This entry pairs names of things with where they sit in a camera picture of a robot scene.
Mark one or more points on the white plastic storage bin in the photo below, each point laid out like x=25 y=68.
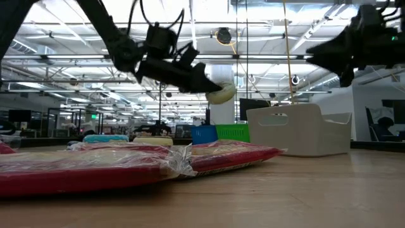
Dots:
x=300 y=136

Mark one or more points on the teal tape roll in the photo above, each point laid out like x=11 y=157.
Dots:
x=106 y=138

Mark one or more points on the blue plastic basket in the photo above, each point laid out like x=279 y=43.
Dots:
x=204 y=134

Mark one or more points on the far red snack packet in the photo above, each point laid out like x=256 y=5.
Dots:
x=228 y=156

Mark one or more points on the small black ceiling reel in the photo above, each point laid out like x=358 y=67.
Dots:
x=295 y=80

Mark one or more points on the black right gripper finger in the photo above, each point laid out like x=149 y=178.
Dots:
x=335 y=47
x=347 y=74

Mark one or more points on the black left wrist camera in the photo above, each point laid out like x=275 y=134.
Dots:
x=159 y=39

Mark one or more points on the clear plastic container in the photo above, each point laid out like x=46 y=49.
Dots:
x=11 y=141

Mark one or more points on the pale yellow soft object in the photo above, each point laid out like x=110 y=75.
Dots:
x=223 y=96

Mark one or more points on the white building column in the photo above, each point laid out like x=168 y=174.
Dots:
x=223 y=114

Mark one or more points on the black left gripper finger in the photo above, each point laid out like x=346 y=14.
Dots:
x=202 y=84

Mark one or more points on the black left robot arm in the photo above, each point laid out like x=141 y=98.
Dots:
x=117 y=44

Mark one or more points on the green plastic basket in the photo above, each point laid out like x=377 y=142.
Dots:
x=232 y=133

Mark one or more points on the pale yellow tape roll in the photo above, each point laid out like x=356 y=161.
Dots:
x=153 y=141

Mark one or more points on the large red snack package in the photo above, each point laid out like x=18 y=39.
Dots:
x=79 y=180

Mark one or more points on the person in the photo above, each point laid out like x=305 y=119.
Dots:
x=385 y=123

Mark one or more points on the background robot workstation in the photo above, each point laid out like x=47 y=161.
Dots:
x=155 y=129

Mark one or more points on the black computer monitor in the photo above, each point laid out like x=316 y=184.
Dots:
x=253 y=109

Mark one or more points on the dark wall television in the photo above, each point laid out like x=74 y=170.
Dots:
x=19 y=116

